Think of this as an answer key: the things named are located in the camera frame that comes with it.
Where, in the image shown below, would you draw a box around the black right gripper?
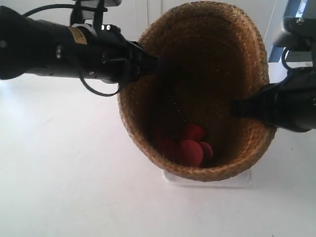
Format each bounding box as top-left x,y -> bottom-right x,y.
231,67 -> 316,132

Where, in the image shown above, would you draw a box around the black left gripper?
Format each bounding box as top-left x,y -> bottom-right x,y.
69,24 -> 161,85

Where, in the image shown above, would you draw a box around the brown woven wicker basket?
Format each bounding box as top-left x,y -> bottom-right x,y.
118,1 -> 276,182

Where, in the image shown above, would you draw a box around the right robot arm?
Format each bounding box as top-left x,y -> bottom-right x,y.
231,67 -> 316,133

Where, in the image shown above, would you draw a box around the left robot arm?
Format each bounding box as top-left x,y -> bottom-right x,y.
0,0 -> 161,84

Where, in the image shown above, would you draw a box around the red cylinder top left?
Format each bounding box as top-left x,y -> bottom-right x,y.
182,123 -> 206,142

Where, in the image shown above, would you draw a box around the red cylinder bottom right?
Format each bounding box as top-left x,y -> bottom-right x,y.
199,142 -> 213,166

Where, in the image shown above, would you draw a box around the red cylinder centre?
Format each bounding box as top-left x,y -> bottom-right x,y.
153,130 -> 176,160

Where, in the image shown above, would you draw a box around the red cylinder upright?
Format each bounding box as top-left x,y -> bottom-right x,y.
177,140 -> 203,167

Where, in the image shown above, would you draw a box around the white rectangular plastic tray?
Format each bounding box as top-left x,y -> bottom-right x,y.
162,169 -> 252,188

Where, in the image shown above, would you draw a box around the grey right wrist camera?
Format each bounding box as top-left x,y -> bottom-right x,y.
273,17 -> 316,51

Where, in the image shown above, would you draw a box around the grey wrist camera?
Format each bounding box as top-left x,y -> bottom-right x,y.
273,17 -> 316,51
70,0 -> 122,25

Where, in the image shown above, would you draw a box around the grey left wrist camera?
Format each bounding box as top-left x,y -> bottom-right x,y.
70,0 -> 122,25

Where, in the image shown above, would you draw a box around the window with dark frame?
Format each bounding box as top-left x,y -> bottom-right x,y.
265,0 -> 316,63

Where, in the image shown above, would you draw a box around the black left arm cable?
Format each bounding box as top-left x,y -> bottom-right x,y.
22,4 -> 129,97

